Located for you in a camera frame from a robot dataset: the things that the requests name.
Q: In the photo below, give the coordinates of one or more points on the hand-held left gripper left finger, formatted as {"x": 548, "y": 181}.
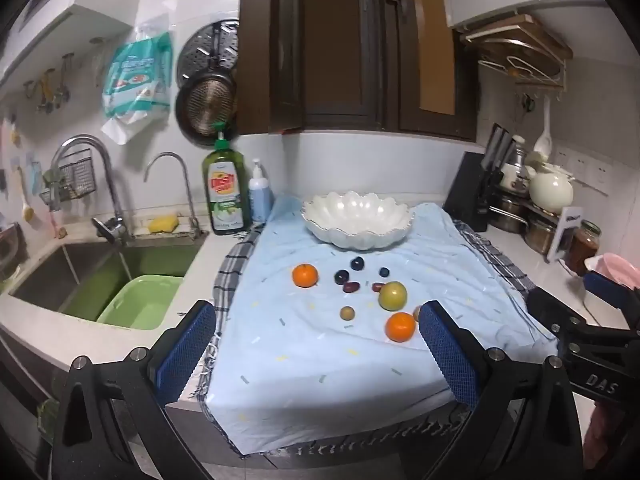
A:
{"x": 185, "y": 355}

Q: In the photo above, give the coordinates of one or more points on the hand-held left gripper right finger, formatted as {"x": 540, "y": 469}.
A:
{"x": 450, "y": 355}

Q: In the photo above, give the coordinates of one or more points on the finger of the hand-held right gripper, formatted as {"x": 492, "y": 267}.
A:
{"x": 552, "y": 307}
{"x": 607, "y": 285}

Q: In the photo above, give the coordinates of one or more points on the small olive green fruit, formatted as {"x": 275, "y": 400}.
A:
{"x": 347, "y": 313}
{"x": 417, "y": 314}

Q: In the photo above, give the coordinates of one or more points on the orange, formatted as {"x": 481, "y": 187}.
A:
{"x": 305, "y": 275}
{"x": 400, "y": 326}

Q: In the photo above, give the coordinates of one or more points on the green apple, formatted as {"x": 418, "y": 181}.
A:
{"x": 392, "y": 296}

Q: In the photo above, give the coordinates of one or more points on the red date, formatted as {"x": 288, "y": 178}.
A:
{"x": 377, "y": 287}
{"x": 351, "y": 287}

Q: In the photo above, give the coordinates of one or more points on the white scalloped bowl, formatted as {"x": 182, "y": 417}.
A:
{"x": 357, "y": 215}

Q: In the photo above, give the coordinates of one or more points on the person's right forearm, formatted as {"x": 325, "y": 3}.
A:
{"x": 600, "y": 435}

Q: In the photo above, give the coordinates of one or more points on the pink plastic container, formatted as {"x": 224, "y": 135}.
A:
{"x": 615, "y": 267}

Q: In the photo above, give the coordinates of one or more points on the glass jar of sauce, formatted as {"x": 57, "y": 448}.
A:
{"x": 585, "y": 247}

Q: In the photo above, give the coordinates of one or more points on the green plastic basin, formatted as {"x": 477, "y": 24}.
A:
{"x": 142, "y": 302}

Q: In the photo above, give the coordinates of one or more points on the white card package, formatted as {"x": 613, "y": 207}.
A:
{"x": 562, "y": 232}

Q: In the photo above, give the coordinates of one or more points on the steel pot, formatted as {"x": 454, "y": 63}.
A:
{"x": 507, "y": 212}
{"x": 540, "y": 232}

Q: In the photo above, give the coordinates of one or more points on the plaid grey cloth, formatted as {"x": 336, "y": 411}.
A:
{"x": 235, "y": 270}

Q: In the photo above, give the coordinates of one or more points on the white ceramic pot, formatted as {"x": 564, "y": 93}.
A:
{"x": 550, "y": 190}

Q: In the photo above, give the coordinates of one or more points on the light blue cloth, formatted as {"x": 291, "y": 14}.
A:
{"x": 310, "y": 360}

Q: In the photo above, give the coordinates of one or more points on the dark plum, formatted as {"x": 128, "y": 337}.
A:
{"x": 357, "y": 263}
{"x": 341, "y": 276}

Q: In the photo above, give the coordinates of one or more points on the yellow sponge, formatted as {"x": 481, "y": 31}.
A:
{"x": 164, "y": 223}

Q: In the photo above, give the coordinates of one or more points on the black knife block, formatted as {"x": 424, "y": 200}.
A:
{"x": 467, "y": 195}

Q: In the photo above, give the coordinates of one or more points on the steel sink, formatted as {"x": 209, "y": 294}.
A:
{"x": 50, "y": 280}

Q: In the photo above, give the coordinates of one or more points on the white ladle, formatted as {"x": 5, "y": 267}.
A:
{"x": 544, "y": 135}

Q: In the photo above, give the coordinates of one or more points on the green dish soap bottle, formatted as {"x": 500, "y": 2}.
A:
{"x": 225, "y": 195}

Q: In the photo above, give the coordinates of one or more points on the slim steel faucet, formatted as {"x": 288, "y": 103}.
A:
{"x": 187, "y": 185}

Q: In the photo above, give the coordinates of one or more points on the blue pump bottle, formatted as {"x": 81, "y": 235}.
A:
{"x": 260, "y": 200}

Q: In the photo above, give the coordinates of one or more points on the large steel faucet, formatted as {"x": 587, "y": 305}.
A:
{"x": 112, "y": 195}

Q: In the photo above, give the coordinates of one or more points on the yellow dish brush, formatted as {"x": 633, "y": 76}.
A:
{"x": 26, "y": 205}

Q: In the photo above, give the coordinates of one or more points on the teal printed plastic bag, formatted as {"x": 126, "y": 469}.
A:
{"x": 137, "y": 80}

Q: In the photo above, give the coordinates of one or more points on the round steel steamer plate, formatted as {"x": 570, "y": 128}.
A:
{"x": 205, "y": 45}

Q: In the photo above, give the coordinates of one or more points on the dark wooden wall cabinet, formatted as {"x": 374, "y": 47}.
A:
{"x": 330, "y": 35}

